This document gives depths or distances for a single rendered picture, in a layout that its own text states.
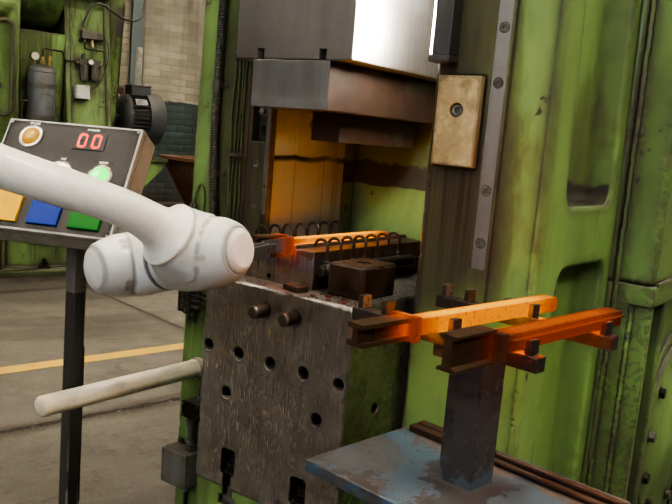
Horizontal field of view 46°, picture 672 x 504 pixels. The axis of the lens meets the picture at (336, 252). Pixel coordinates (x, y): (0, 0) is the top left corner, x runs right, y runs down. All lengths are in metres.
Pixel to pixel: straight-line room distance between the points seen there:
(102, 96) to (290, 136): 4.69
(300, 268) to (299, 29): 0.47
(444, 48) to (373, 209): 0.64
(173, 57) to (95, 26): 4.10
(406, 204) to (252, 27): 0.61
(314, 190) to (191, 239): 0.84
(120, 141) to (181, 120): 8.82
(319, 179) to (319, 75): 0.47
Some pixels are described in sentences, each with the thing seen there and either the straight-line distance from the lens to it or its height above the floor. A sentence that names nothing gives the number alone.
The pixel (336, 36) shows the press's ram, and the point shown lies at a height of 1.41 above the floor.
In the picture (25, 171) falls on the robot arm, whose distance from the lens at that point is 1.16.
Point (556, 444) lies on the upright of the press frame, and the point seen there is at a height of 0.56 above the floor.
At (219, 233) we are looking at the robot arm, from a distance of 1.16.
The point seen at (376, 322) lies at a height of 1.00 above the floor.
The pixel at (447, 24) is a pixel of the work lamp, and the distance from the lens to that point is 1.55.
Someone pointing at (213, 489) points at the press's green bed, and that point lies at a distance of 1.80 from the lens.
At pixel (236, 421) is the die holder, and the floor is 0.62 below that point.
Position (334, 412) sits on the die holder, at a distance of 1.52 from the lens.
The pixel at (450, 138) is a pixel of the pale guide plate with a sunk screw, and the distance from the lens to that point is 1.54.
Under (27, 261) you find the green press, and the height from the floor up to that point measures 0.10.
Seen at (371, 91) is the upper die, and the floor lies 1.32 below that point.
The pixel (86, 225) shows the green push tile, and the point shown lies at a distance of 1.81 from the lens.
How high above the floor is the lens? 1.22
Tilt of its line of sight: 8 degrees down
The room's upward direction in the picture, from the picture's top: 5 degrees clockwise
